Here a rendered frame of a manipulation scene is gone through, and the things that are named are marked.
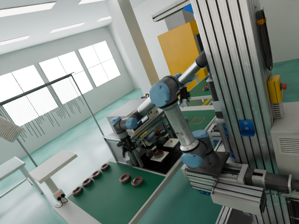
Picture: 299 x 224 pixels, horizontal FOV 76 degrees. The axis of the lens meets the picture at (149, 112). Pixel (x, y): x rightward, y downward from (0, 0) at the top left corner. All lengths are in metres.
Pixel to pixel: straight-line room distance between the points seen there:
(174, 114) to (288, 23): 5.76
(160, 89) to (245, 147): 0.69
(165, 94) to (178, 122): 0.18
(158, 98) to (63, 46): 7.98
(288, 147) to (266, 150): 0.15
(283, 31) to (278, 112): 5.40
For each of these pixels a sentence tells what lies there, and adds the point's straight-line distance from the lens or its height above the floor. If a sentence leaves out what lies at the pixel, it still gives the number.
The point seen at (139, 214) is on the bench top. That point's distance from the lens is 1.69.
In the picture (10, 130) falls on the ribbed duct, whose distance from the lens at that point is 2.18.
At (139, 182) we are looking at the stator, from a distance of 1.88.
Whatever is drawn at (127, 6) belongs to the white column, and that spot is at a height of 2.97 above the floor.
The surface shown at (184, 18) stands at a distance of 5.63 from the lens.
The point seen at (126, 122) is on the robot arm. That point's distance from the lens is 1.27.
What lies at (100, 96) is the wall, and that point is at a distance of 9.06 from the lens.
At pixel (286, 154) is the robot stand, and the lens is 1.28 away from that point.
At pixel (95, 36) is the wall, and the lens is 9.65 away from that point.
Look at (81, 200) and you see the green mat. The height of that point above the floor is 0.75.
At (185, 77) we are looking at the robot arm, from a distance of 1.71.
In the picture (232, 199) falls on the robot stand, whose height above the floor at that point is 0.94.
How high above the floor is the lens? 1.88
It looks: 19 degrees down
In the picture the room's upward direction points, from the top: 23 degrees counter-clockwise
